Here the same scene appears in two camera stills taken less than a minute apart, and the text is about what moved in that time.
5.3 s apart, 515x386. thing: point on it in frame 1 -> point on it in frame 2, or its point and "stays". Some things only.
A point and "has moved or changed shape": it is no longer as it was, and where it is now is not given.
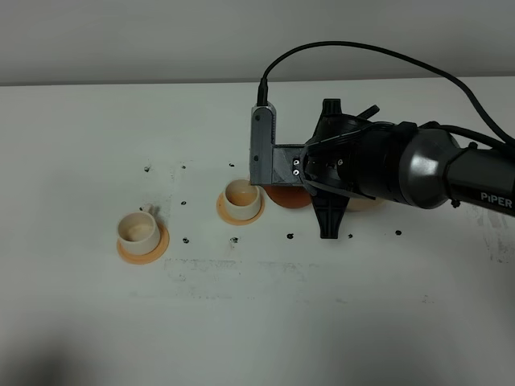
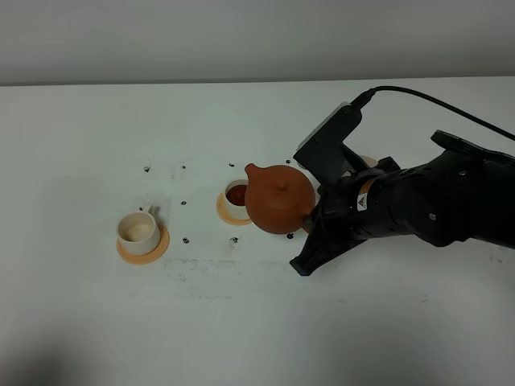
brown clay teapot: [290, 196] has moved or changed shape
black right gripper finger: [330, 210] -> [323, 241]
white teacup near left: [138, 232] stays
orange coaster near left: [150, 257] stays
